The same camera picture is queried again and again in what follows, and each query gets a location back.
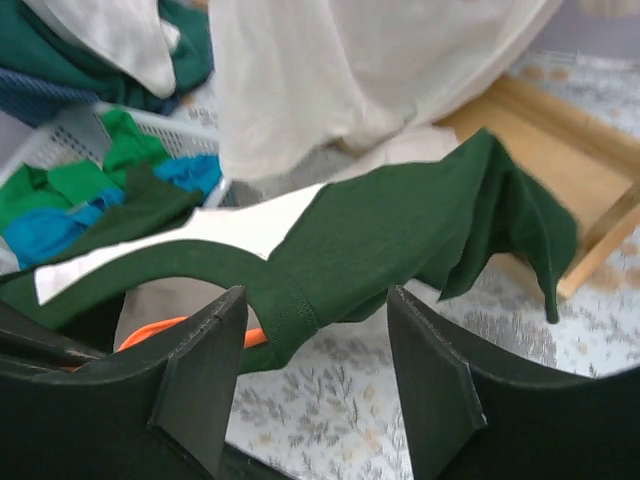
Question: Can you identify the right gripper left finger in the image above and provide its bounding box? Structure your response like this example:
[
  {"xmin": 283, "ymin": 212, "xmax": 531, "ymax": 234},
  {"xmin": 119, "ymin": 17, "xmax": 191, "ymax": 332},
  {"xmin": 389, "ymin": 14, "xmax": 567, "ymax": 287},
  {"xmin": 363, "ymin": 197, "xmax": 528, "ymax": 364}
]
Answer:
[{"xmin": 0, "ymin": 285, "xmax": 250, "ymax": 480}]

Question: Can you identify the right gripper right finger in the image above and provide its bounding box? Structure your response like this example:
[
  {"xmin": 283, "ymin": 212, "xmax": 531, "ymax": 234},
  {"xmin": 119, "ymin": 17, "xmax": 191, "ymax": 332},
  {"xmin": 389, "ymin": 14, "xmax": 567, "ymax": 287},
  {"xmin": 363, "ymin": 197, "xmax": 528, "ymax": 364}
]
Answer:
[{"xmin": 387, "ymin": 287, "xmax": 639, "ymax": 479}]

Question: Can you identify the orange hanger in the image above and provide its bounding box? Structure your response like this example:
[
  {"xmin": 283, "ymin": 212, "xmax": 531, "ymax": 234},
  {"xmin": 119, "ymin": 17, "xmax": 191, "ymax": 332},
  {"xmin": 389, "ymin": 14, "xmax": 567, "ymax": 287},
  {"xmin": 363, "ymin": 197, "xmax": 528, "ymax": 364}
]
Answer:
[{"xmin": 64, "ymin": 315, "xmax": 271, "ymax": 373}]

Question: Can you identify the dark green t shirt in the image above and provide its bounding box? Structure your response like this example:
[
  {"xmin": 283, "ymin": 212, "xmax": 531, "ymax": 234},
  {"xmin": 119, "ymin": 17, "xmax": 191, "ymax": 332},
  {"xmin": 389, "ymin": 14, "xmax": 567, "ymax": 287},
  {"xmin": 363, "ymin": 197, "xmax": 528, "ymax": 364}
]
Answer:
[{"xmin": 1, "ymin": 130, "xmax": 577, "ymax": 373}]

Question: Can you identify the teal blue t shirt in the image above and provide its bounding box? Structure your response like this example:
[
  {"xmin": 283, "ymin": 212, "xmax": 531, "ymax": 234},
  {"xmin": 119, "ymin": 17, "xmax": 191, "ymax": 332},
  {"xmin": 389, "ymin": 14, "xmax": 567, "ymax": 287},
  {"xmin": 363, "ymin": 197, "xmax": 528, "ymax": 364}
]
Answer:
[{"xmin": 1, "ymin": 154, "xmax": 222, "ymax": 269}]

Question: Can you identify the bright green t shirt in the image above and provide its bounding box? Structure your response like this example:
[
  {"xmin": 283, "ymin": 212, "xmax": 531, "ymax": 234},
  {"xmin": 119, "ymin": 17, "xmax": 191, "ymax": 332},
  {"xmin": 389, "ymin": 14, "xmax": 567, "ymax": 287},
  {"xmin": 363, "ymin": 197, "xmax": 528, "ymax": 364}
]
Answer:
[{"xmin": 1, "ymin": 109, "xmax": 170, "ymax": 229}]

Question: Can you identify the white plastic basket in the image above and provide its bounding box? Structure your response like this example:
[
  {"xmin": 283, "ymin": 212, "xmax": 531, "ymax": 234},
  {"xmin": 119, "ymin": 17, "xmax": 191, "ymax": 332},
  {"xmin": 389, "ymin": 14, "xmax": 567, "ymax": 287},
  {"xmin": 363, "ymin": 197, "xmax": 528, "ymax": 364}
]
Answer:
[{"xmin": 1, "ymin": 108, "xmax": 226, "ymax": 224}]

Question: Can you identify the blue checked shirt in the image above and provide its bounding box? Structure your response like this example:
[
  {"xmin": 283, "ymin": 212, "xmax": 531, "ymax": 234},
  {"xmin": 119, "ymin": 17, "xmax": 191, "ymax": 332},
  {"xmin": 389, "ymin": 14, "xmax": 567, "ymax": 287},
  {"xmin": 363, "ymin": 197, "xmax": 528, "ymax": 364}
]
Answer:
[{"xmin": 1, "ymin": 67, "xmax": 181, "ymax": 128}]

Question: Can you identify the white t shirt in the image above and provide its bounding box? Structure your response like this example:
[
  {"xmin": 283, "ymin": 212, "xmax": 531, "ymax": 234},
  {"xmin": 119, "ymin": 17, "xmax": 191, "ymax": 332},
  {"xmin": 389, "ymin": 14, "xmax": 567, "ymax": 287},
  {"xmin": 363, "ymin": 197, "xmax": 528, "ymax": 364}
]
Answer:
[{"xmin": 209, "ymin": 1, "xmax": 559, "ymax": 181}]

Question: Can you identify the right wooden clothes rack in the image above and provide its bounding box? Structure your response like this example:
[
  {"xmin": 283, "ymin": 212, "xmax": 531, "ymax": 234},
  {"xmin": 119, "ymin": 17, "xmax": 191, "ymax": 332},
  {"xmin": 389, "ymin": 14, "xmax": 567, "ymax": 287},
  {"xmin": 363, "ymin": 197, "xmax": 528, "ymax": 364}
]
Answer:
[{"xmin": 438, "ymin": 76, "xmax": 639, "ymax": 300}]

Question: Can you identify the white textured garment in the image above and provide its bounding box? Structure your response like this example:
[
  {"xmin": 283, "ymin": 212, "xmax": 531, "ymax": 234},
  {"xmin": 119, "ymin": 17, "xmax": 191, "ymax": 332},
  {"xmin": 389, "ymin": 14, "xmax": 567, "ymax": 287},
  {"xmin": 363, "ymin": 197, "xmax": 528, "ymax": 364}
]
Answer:
[{"xmin": 26, "ymin": 0, "xmax": 181, "ymax": 99}]

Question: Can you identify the dark green ruffled garment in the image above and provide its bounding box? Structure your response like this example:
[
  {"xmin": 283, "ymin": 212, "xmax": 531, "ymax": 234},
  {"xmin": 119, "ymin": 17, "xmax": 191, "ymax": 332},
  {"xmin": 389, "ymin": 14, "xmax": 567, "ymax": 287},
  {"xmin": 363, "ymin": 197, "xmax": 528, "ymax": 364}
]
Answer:
[{"xmin": 1, "ymin": 1, "xmax": 214, "ymax": 96}]

